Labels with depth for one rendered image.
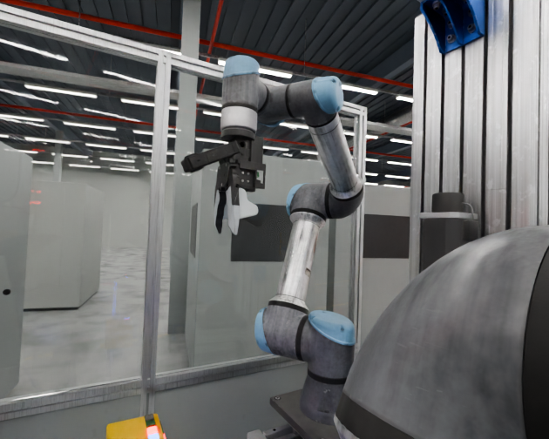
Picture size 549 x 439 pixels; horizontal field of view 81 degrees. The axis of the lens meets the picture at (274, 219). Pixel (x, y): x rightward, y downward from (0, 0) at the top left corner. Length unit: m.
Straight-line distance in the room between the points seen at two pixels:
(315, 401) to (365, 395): 0.69
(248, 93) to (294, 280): 0.51
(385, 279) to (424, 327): 4.21
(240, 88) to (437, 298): 0.58
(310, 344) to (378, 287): 3.53
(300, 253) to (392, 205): 3.52
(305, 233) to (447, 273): 0.80
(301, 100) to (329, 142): 0.13
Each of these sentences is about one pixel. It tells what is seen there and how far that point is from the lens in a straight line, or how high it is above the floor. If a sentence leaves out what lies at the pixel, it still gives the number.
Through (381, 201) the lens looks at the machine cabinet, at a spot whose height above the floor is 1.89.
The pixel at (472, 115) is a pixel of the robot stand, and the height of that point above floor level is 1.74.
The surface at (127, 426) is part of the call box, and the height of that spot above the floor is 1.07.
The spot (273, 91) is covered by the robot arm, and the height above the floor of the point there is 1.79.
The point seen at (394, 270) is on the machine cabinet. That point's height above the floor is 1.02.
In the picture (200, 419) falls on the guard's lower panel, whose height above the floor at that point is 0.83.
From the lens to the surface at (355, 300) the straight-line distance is 1.49.
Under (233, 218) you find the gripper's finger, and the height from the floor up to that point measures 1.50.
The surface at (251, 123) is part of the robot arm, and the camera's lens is 0.67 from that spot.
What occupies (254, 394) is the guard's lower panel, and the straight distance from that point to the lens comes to 1.34.
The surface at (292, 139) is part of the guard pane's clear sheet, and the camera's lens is 1.32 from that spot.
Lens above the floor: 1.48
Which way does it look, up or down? 2 degrees up
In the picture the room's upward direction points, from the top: 2 degrees clockwise
